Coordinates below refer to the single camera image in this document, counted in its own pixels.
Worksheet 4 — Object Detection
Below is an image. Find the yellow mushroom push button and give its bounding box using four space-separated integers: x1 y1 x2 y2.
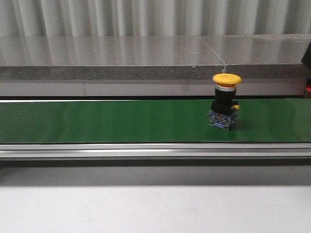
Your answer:
207 73 242 130

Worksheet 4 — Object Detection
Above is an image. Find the grey speckled stone slab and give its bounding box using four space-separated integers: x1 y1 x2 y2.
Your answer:
0 36 223 81
201 34 311 80

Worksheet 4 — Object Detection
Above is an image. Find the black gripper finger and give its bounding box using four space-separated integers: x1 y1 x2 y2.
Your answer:
301 43 311 71

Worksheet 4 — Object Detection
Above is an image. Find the aluminium conveyor frame rail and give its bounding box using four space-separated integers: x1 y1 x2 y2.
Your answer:
0 142 311 160

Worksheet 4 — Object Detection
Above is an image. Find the green conveyor belt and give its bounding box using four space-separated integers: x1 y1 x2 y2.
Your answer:
0 99 311 144

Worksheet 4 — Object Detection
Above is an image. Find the grey speckled stone slab left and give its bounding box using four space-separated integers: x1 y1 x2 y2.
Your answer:
0 36 223 81

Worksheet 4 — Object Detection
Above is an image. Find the white pleated curtain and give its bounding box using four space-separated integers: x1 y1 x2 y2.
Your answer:
0 0 311 36

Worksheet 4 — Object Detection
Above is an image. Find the grey speckled stone slab right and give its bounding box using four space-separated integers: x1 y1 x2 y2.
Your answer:
201 34 311 80

